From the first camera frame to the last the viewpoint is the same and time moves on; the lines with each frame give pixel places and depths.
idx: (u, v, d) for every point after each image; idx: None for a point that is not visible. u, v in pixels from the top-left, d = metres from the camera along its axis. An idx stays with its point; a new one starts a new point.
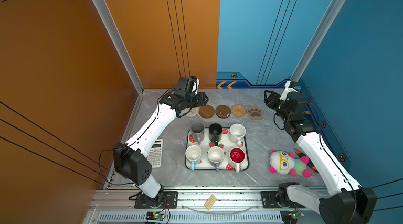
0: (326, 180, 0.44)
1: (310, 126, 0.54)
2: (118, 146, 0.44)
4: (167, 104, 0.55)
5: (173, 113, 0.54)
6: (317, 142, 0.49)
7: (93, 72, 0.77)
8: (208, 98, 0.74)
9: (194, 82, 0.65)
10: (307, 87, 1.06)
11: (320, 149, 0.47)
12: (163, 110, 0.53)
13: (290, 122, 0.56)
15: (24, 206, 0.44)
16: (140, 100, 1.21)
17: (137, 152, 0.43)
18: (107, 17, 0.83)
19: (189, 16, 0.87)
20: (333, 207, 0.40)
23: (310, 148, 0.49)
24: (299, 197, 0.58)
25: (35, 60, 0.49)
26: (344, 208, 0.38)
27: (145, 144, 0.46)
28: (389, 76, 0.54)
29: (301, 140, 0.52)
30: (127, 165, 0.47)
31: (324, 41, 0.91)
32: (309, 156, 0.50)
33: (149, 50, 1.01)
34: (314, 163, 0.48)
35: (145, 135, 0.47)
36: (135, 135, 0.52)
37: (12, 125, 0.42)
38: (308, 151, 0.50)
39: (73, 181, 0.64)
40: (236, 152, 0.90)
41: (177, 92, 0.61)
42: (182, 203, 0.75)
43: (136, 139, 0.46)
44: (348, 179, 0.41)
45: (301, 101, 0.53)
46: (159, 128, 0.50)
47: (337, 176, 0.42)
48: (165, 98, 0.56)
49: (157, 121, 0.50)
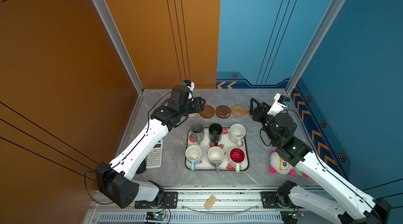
0: (342, 203, 0.43)
1: (303, 147, 0.52)
2: (101, 166, 0.41)
4: (158, 118, 0.51)
5: (165, 129, 0.51)
6: (317, 163, 0.48)
7: (93, 72, 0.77)
8: (204, 102, 0.69)
9: (189, 92, 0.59)
10: (307, 87, 1.06)
11: (324, 171, 0.46)
12: (154, 126, 0.49)
13: (284, 148, 0.53)
15: (24, 207, 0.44)
16: (140, 100, 1.21)
17: (120, 176, 0.40)
18: (107, 17, 0.83)
19: (189, 16, 0.87)
20: None
23: (315, 172, 0.47)
24: (307, 205, 0.57)
25: (35, 59, 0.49)
26: None
27: (129, 165, 0.42)
28: (388, 77, 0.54)
29: (303, 166, 0.49)
30: (109, 187, 0.44)
31: (324, 41, 0.91)
32: (315, 179, 0.48)
33: (149, 50, 1.01)
34: (321, 185, 0.47)
35: (131, 155, 0.43)
36: (121, 155, 0.44)
37: (11, 125, 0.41)
38: (313, 175, 0.48)
39: (73, 181, 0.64)
40: (236, 152, 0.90)
41: (170, 104, 0.57)
42: (182, 204, 0.75)
43: (120, 160, 0.43)
44: (362, 198, 0.41)
45: (292, 126, 0.49)
46: (148, 146, 0.47)
47: (352, 196, 0.41)
48: (157, 113, 0.52)
49: (146, 139, 0.47)
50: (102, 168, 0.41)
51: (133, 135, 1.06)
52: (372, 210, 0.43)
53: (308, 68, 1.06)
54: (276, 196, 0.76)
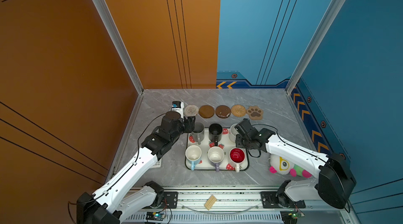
0: (305, 167, 0.48)
1: (267, 131, 0.61)
2: (84, 195, 0.40)
4: (149, 148, 0.52)
5: (154, 159, 0.51)
6: (279, 141, 0.55)
7: (92, 72, 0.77)
8: (195, 119, 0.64)
9: (179, 119, 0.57)
10: (307, 87, 1.05)
11: (285, 145, 0.53)
12: (143, 155, 0.50)
13: (252, 139, 0.62)
15: (24, 209, 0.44)
16: (140, 100, 1.21)
17: (103, 209, 0.39)
18: (108, 18, 0.83)
19: (189, 16, 0.87)
20: (327, 188, 0.43)
23: (278, 149, 0.54)
24: (302, 196, 0.57)
25: (34, 59, 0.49)
26: (331, 182, 0.41)
27: (113, 198, 0.41)
28: (388, 77, 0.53)
29: (269, 147, 0.57)
30: (88, 220, 0.42)
31: (323, 41, 0.91)
32: (281, 155, 0.55)
33: (149, 51, 1.00)
34: (288, 159, 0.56)
35: (117, 185, 0.43)
36: (106, 184, 0.43)
37: (11, 125, 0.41)
38: (279, 152, 0.55)
39: (73, 181, 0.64)
40: (236, 152, 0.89)
41: (160, 131, 0.58)
42: (182, 204, 0.75)
43: (105, 191, 0.42)
44: (317, 157, 0.46)
45: (245, 121, 0.66)
46: (135, 177, 0.47)
47: (308, 157, 0.47)
48: (148, 141, 0.54)
49: (133, 169, 0.47)
50: (84, 200, 0.40)
51: (133, 135, 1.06)
52: (325, 163, 0.45)
53: (308, 68, 1.06)
54: (279, 197, 0.66)
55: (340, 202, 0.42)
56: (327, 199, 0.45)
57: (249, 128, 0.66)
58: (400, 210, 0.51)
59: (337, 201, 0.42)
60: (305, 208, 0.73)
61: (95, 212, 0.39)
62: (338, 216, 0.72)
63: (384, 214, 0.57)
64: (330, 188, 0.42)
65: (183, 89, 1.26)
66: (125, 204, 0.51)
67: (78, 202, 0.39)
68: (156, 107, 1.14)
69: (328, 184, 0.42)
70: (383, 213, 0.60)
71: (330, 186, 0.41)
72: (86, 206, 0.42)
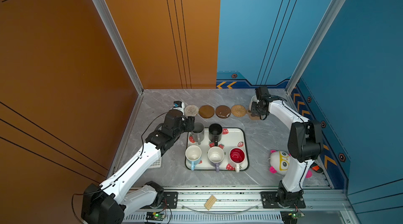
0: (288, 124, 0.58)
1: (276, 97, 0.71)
2: (91, 187, 0.41)
4: (152, 143, 0.54)
5: (158, 153, 0.53)
6: (280, 103, 0.67)
7: (92, 72, 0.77)
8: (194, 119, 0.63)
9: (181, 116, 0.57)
10: (307, 87, 1.06)
11: (282, 105, 0.65)
12: (148, 150, 0.51)
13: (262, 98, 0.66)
15: (23, 210, 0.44)
16: (140, 100, 1.21)
17: (110, 198, 0.40)
18: (108, 18, 0.83)
19: (188, 16, 0.87)
20: (292, 138, 0.54)
23: (275, 106, 0.66)
24: (292, 177, 0.61)
25: (34, 59, 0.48)
26: (296, 131, 0.52)
27: (120, 188, 0.42)
28: (388, 77, 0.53)
29: (270, 105, 0.69)
30: (95, 212, 0.42)
31: (324, 40, 0.91)
32: (277, 114, 0.66)
33: (149, 51, 1.01)
34: (279, 118, 0.64)
35: (123, 177, 0.44)
36: (113, 176, 0.44)
37: (12, 125, 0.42)
38: (275, 110, 0.67)
39: (73, 181, 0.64)
40: (236, 152, 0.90)
41: (163, 128, 0.60)
42: (182, 204, 0.75)
43: (112, 182, 0.43)
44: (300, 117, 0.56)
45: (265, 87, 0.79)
46: (140, 171, 0.48)
47: (293, 116, 0.57)
48: (151, 137, 0.56)
49: (138, 162, 0.48)
50: (91, 190, 0.40)
51: (133, 135, 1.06)
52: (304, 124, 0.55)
53: (308, 68, 1.06)
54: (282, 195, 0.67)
55: (299, 155, 0.52)
56: (290, 151, 0.56)
57: (265, 92, 0.78)
58: (400, 210, 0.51)
59: (296, 153, 0.53)
60: (304, 208, 0.73)
61: (103, 202, 0.39)
62: (338, 216, 0.72)
63: (384, 214, 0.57)
64: (294, 138, 0.53)
65: (183, 89, 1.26)
66: (128, 200, 0.51)
67: (84, 193, 0.40)
68: (156, 107, 1.14)
69: (294, 135, 0.53)
70: (383, 213, 0.60)
71: (295, 136, 0.52)
72: (93, 198, 0.43)
